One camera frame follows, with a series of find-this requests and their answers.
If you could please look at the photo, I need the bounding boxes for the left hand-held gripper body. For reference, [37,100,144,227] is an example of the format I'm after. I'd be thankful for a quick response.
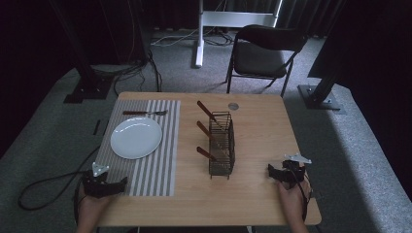
[81,161,115,199]

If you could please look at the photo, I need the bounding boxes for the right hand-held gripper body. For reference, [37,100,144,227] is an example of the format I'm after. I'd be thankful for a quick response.
[280,153,313,189]

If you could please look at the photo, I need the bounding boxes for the person's left hand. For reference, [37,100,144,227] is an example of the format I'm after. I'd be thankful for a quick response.
[77,186,115,227]

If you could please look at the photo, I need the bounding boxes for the person's right hand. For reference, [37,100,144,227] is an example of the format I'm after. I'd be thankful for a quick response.
[277,180,313,225]

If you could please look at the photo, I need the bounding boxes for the grey striped placemat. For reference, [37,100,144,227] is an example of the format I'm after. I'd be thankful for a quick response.
[94,99,182,197]

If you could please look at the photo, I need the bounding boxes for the white round plate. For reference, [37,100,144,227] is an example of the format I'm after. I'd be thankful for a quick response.
[110,116,163,160]

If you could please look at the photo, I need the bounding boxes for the black metal stand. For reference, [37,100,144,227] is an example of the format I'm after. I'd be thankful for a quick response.
[297,69,346,115]
[48,0,115,105]

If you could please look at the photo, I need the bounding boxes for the black folding chair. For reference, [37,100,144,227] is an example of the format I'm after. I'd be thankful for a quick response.
[225,24,309,98]

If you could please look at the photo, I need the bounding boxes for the dark curtain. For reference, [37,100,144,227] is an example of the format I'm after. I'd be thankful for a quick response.
[277,0,346,37]

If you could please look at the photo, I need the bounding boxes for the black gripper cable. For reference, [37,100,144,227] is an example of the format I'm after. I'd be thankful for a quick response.
[17,145,102,212]
[291,168,313,222]

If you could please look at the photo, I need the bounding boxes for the black wire cutlery rack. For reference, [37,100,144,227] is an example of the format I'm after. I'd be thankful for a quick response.
[208,111,236,180]

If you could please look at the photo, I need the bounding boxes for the wooden-handled utensil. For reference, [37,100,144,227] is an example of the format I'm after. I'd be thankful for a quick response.
[196,120,224,148]
[196,146,219,162]
[196,100,225,130]

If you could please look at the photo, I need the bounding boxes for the wooden-handled fork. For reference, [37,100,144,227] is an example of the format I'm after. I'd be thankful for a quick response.
[122,110,169,117]

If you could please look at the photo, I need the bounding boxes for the black floor cable bundle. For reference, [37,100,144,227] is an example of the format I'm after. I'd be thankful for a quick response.
[91,50,163,98]

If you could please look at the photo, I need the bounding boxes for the white floor cables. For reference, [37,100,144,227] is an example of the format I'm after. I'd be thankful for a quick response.
[150,27,200,48]

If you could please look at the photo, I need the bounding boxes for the white desk frame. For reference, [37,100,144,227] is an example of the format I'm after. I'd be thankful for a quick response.
[193,0,284,69]

